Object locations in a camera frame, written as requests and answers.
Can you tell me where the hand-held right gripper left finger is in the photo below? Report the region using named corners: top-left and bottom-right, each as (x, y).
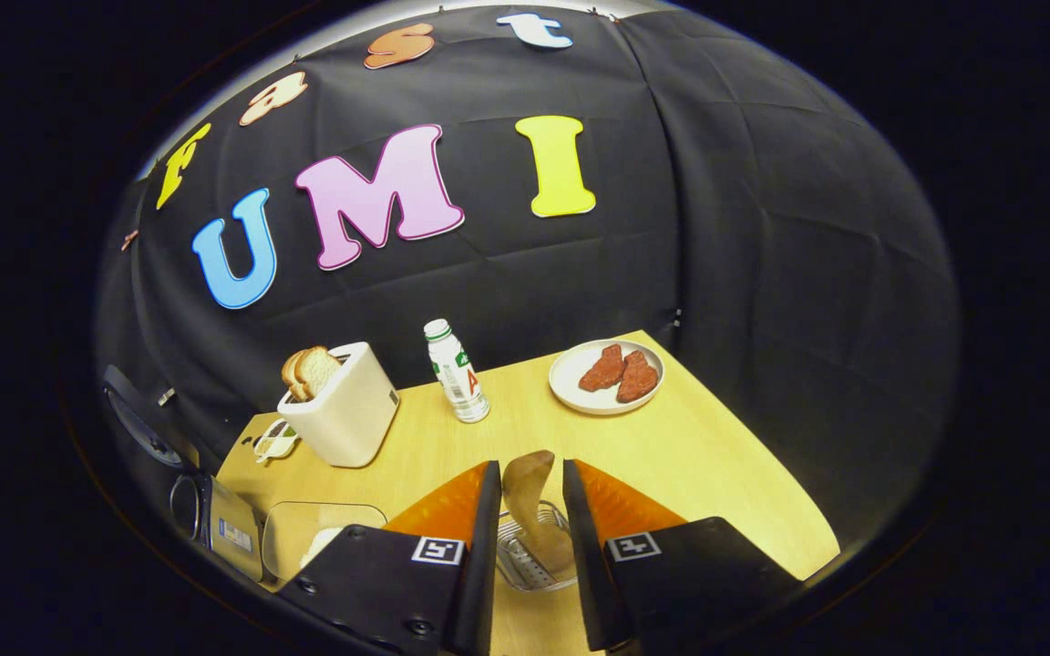
top-left (279, 460), bottom-right (502, 656)

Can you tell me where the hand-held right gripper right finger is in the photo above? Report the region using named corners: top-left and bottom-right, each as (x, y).
top-left (562, 458), bottom-right (804, 653)

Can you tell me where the wooden spoon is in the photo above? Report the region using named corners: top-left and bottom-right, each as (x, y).
top-left (500, 449), bottom-right (576, 575)

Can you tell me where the white rice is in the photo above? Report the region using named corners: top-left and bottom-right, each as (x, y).
top-left (302, 527), bottom-right (344, 570)

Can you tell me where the silver black rice cooker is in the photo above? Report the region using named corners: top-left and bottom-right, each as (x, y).
top-left (101, 364), bottom-right (266, 584)

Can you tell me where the clear plastic rice box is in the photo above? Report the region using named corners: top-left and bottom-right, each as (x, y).
top-left (261, 501), bottom-right (389, 584)

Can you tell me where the white round plate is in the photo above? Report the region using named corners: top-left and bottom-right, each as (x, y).
top-left (549, 339), bottom-right (665, 416)

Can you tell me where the white milk bottle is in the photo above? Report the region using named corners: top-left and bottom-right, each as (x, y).
top-left (423, 318), bottom-right (491, 425)

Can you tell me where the red meat slice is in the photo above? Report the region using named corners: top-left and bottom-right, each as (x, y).
top-left (616, 351), bottom-right (661, 405)
top-left (578, 343), bottom-right (626, 393)

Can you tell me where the white toaster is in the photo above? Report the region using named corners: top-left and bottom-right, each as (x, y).
top-left (277, 342), bottom-right (400, 469)

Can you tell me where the white divided seasoning dish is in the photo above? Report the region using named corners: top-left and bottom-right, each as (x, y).
top-left (253, 419), bottom-right (300, 463)

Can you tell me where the toasted bread slice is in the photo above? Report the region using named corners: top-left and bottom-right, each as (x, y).
top-left (295, 346), bottom-right (342, 398)
top-left (281, 349), bottom-right (312, 403)

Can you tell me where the black backdrop cloth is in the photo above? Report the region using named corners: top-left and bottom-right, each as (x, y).
top-left (92, 5), bottom-right (962, 548)

